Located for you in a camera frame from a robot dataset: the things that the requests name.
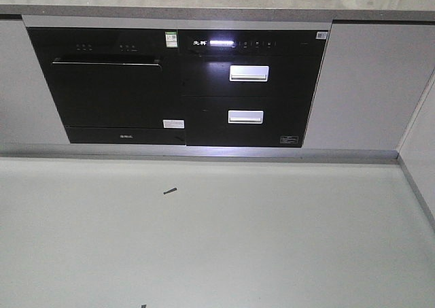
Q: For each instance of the black tape strip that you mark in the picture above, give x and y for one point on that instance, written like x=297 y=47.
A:
x=170 y=190

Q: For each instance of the black built-in disinfection cabinet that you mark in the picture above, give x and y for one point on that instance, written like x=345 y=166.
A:
x=249 y=88

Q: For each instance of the black built-in dishwasher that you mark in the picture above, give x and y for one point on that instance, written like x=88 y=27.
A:
x=112 y=85

